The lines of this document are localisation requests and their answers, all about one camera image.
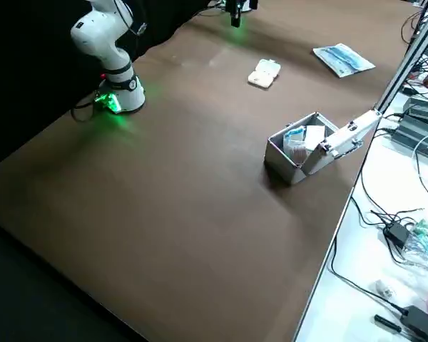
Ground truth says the small white medicine box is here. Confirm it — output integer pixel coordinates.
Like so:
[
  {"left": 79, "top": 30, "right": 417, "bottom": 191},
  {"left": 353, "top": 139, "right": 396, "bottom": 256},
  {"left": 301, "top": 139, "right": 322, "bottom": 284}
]
[{"left": 247, "top": 58, "right": 281, "bottom": 90}]

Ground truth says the blue white medicine carton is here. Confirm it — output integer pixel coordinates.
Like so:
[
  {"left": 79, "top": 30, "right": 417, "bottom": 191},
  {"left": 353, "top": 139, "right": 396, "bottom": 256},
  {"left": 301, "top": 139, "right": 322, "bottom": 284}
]
[{"left": 282, "top": 126, "right": 307, "bottom": 147}]

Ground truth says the silver aluminium case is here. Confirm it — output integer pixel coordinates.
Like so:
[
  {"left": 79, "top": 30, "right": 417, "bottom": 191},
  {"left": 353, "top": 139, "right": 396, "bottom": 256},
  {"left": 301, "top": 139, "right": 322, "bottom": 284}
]
[{"left": 263, "top": 110, "right": 383, "bottom": 187}]

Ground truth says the clear plastic bag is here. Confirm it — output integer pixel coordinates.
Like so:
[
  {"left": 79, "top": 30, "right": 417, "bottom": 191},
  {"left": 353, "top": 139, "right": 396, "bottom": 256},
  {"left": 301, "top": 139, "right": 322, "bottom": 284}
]
[{"left": 288, "top": 145, "right": 313, "bottom": 167}]

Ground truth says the blue white mask packet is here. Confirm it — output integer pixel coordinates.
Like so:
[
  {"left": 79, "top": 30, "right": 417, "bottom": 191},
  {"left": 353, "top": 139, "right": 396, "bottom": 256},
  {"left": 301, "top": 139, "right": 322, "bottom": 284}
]
[
  {"left": 330, "top": 49, "right": 377, "bottom": 78},
  {"left": 312, "top": 43, "right": 361, "bottom": 68}
]

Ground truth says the black plastic holder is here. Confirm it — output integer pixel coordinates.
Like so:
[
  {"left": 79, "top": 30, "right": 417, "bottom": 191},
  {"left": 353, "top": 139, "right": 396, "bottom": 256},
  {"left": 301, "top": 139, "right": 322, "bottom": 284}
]
[
  {"left": 392, "top": 113, "right": 428, "bottom": 157},
  {"left": 401, "top": 98, "right": 428, "bottom": 124}
]

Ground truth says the small white grey plug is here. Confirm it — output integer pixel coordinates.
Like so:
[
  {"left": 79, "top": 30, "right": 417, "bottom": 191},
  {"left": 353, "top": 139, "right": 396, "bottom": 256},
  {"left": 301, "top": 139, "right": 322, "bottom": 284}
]
[{"left": 373, "top": 279, "right": 397, "bottom": 299}]

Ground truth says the clear bag with green parts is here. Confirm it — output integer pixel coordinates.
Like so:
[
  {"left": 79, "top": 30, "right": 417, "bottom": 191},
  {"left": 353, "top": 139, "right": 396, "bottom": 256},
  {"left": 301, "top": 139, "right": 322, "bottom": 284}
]
[{"left": 401, "top": 217, "right": 428, "bottom": 274}]

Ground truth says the black marker pen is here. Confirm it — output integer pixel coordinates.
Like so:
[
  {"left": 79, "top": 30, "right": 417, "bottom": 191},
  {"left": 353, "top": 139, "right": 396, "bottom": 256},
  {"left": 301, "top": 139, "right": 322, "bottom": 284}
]
[{"left": 373, "top": 313, "right": 402, "bottom": 334}]

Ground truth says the large black power adapter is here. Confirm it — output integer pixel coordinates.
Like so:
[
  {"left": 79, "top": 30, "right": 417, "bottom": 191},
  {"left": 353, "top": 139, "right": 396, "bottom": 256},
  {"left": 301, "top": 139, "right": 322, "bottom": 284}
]
[{"left": 400, "top": 304, "right": 428, "bottom": 341}]

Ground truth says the white cable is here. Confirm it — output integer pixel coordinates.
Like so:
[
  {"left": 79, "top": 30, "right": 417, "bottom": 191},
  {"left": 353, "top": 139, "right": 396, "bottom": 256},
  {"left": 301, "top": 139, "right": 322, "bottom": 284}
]
[{"left": 411, "top": 132, "right": 428, "bottom": 185}]

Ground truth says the aluminium profile post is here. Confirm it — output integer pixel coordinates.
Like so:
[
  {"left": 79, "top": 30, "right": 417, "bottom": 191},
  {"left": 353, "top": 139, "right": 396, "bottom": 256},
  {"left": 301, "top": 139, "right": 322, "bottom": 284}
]
[{"left": 373, "top": 0, "right": 428, "bottom": 115}]

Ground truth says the black cable bundle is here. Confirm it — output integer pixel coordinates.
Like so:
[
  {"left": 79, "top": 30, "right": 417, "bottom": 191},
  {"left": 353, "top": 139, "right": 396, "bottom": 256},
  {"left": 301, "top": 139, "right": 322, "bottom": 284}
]
[{"left": 399, "top": 0, "right": 428, "bottom": 99}]

